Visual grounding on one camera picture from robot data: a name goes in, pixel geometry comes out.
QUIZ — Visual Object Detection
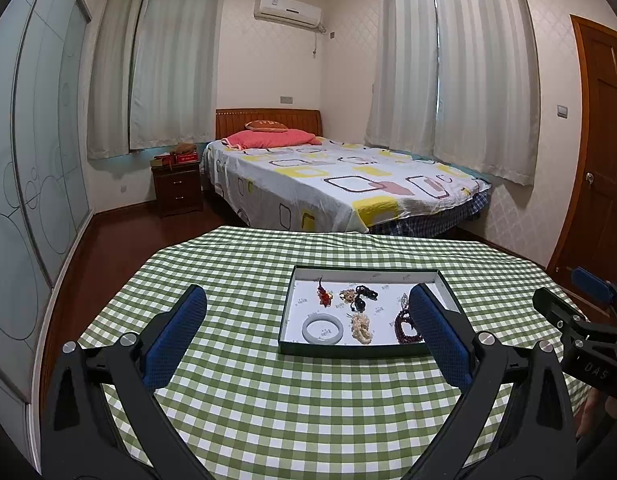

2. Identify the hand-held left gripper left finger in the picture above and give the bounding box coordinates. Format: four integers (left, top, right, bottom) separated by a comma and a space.
41, 284, 209, 480

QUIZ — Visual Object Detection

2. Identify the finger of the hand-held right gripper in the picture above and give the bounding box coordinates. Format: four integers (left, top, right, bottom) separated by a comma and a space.
568, 266, 617, 311
532, 286, 617, 345

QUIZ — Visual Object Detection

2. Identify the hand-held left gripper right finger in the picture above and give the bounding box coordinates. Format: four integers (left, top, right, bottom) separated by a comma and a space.
408, 282, 579, 480

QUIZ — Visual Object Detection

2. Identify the dark red bead bracelet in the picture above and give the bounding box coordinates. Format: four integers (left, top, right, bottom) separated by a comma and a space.
393, 309, 429, 346

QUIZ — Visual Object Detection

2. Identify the shallow dark green box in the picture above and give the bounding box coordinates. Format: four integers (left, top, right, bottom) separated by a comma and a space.
279, 265, 466, 358

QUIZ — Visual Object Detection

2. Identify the cream pearl bracelet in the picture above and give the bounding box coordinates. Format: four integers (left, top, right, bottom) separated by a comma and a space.
348, 312, 374, 347

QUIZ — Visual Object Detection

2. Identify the black cord bracelet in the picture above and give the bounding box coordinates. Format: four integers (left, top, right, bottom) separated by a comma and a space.
352, 284, 381, 313

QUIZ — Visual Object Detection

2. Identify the white jade bangle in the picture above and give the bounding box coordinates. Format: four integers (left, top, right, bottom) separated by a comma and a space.
302, 312, 345, 345

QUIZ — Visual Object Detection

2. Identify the red knot charm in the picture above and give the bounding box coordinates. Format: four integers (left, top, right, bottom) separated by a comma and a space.
315, 276, 335, 309

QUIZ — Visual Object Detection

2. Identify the person's right hand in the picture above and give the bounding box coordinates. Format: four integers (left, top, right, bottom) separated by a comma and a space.
575, 387, 609, 440

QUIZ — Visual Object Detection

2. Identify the green checked tablecloth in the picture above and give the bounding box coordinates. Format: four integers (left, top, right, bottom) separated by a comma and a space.
77, 225, 591, 480

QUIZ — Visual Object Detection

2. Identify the blue plaid bed sheet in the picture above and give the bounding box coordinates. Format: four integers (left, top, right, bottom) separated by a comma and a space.
368, 187, 491, 236

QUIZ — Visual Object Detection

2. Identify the wooden door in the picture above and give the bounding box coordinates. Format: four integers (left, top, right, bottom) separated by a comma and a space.
545, 14, 617, 291

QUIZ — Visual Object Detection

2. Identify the dark wooden nightstand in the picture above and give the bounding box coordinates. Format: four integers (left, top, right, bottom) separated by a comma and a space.
151, 164, 205, 218

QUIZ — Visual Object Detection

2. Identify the printed white bed sheet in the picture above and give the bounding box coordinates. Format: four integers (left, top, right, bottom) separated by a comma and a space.
202, 135, 491, 233

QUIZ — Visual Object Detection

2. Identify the pink pillow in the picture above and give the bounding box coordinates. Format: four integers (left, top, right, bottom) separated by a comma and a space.
223, 130, 323, 150

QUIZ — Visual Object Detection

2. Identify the frosted glass sliding wardrobe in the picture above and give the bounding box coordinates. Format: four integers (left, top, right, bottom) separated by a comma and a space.
0, 0, 96, 406

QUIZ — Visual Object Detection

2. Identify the white curtain panel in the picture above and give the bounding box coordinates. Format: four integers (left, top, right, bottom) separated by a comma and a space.
87, 0, 154, 161
130, 0, 226, 153
364, 0, 439, 163
431, 0, 541, 187

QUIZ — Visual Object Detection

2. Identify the wooden bed headboard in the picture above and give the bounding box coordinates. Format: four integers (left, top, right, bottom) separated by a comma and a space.
216, 108, 323, 141

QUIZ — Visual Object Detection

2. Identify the white air conditioner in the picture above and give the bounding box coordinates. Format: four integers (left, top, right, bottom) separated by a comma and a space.
253, 0, 323, 31

